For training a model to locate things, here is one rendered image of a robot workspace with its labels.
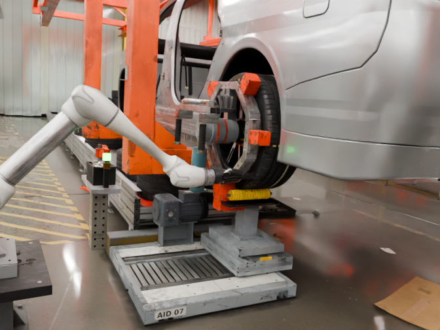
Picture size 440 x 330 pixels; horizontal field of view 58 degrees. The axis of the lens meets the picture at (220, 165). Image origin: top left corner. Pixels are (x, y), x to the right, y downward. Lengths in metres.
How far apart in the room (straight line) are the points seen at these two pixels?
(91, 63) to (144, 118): 1.98
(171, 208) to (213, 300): 0.68
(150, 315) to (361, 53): 1.39
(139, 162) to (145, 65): 0.59
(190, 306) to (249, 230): 0.65
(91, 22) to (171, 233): 2.53
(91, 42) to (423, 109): 3.47
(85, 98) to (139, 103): 0.80
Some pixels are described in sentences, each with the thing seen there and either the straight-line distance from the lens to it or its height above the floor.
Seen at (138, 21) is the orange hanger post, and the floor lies 1.43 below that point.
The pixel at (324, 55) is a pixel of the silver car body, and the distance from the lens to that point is 1.71.
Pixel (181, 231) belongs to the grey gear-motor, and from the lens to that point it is 2.67.
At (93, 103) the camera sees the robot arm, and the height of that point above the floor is 0.97.
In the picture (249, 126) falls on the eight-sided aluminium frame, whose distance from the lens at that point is 1.96.
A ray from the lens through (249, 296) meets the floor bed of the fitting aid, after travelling 2.09.
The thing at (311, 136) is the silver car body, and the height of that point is 0.89.
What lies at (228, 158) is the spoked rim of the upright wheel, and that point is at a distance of 2.37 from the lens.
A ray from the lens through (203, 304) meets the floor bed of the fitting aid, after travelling 1.97.
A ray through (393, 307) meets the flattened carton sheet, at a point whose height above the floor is 0.01.
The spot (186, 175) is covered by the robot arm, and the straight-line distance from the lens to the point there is 1.86.
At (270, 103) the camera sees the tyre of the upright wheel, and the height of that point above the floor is 1.02.
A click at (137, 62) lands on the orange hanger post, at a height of 1.20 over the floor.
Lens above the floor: 1.01
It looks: 9 degrees down
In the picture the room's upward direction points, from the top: 4 degrees clockwise
